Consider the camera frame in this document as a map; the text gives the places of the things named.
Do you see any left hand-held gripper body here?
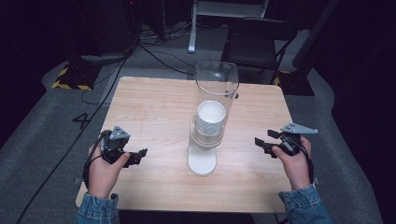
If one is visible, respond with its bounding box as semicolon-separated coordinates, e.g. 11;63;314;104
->
99;125;132;164

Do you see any left hand-held gripper black cable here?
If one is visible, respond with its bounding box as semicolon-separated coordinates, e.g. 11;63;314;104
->
81;132;108;189

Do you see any white paper cup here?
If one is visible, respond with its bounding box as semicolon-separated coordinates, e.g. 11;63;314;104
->
194;100;227;138

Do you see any white desk frame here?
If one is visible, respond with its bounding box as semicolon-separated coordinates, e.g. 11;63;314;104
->
187;0;271;55

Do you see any person's right hand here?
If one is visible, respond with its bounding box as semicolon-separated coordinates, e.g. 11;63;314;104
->
271;135;314;191

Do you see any bundle of floor cables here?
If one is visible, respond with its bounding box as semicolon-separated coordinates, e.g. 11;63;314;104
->
136;21;200;77

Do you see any black yellow striped base plate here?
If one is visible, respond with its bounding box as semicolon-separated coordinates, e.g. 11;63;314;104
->
50;61;103;91

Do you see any dark slanted stand pole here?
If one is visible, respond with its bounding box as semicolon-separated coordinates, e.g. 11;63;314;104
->
291;0;341;73

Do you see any clear tube cup dispenser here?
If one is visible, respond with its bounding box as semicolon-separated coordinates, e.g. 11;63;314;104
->
187;61;240;177

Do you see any person's left hand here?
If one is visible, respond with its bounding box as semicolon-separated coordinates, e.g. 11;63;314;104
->
88;144;132;199

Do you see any black chair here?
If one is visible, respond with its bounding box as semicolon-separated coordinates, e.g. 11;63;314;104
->
219;16;299;86

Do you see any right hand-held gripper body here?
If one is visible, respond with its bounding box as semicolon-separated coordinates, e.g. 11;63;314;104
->
278;121;319;157

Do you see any long black floor cable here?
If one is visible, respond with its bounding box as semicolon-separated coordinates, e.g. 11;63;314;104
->
16;46;134;224

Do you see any hand-held gripper black cable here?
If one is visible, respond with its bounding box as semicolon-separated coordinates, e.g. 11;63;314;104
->
81;132;108;189
290;136;316;185

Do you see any black stand base plate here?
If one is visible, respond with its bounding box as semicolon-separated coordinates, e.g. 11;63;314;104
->
273;69;316;97

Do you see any right hand-held gripper black cable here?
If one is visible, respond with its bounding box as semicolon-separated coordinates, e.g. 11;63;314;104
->
290;136;316;185

